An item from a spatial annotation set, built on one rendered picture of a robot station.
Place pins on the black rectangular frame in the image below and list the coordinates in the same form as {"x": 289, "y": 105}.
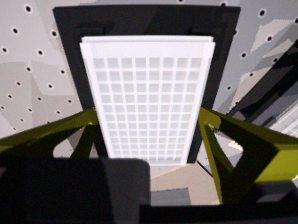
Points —
{"x": 75, "y": 22}

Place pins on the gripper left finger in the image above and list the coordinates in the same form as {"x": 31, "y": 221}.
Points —
{"x": 41, "y": 141}

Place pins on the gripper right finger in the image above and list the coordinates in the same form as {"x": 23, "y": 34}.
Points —
{"x": 268, "y": 155}

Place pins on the dark grey rectangular frame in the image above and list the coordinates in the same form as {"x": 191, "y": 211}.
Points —
{"x": 274, "y": 90}

